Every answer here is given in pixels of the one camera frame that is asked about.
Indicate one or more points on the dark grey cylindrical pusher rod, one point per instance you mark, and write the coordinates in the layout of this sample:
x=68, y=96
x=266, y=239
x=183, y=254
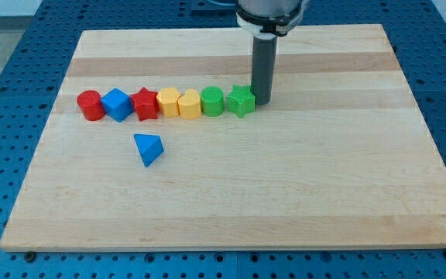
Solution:
x=263, y=61

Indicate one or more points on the blue triangle block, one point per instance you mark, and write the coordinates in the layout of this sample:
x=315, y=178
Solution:
x=150, y=147

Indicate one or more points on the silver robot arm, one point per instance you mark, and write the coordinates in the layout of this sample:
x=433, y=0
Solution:
x=267, y=21

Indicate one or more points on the green star block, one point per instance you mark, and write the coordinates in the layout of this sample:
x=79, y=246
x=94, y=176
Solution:
x=241, y=100

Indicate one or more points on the red star block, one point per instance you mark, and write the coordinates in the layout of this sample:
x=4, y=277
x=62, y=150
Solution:
x=145, y=105

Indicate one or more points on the green cylinder block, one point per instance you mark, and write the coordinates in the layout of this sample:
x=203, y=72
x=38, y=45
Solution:
x=212, y=101

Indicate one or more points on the yellow heart block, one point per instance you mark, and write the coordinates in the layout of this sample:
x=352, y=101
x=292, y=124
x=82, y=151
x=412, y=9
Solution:
x=190, y=104

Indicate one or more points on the yellow hexagon block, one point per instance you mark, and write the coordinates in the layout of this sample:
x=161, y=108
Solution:
x=167, y=99

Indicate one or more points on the wooden board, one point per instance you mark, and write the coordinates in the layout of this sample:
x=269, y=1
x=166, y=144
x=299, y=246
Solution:
x=340, y=159

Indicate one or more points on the blue cube block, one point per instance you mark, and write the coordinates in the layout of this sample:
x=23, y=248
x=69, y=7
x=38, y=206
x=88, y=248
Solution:
x=117, y=104

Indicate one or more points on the red cylinder block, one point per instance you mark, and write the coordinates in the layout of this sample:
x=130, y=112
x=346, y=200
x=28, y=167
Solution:
x=89, y=102

